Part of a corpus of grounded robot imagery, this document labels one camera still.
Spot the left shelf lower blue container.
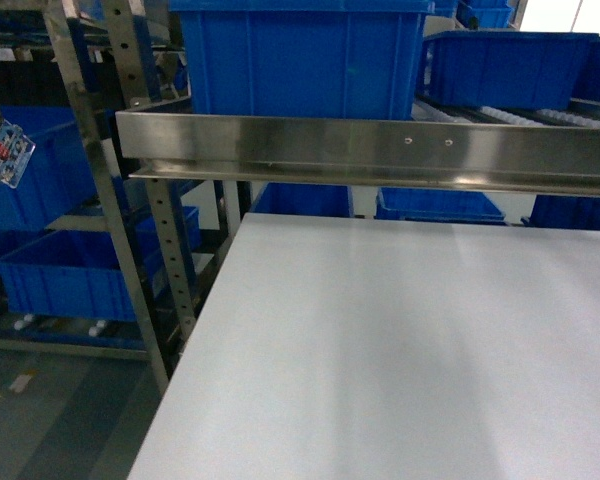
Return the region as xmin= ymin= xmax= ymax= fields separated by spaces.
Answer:
xmin=0 ymin=231 xmax=136 ymax=322

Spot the shelf blue container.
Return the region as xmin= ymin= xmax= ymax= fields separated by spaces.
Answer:
xmin=0 ymin=105 xmax=97 ymax=231
xmin=0 ymin=231 xmax=136 ymax=322

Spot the left shelf upper blue container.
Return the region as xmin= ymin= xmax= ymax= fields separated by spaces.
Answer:
xmin=0 ymin=105 xmax=97 ymax=231

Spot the lower blue bin left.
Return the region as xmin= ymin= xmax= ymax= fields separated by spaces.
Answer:
xmin=251 ymin=182 xmax=354 ymax=218

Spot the lower blue bin centre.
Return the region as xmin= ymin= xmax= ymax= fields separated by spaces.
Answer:
xmin=375 ymin=187 xmax=505 ymax=225

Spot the large left blue bin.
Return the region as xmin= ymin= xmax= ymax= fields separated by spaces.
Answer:
xmin=169 ymin=1 xmax=433 ymax=120

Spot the lower blue bin right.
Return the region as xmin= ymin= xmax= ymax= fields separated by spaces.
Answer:
xmin=521 ymin=195 xmax=600 ymax=231

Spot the centre blue bin on rollers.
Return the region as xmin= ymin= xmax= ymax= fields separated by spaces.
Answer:
xmin=416 ymin=29 xmax=599 ymax=110

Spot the white roller track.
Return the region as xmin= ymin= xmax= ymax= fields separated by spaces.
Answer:
xmin=412 ymin=98 xmax=600 ymax=130

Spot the stainless steel shelf rail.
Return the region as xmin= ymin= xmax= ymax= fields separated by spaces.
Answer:
xmin=116 ymin=111 xmax=600 ymax=197

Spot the perforated steel shelf post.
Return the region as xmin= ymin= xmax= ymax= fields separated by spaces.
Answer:
xmin=99 ymin=0 xmax=199 ymax=351

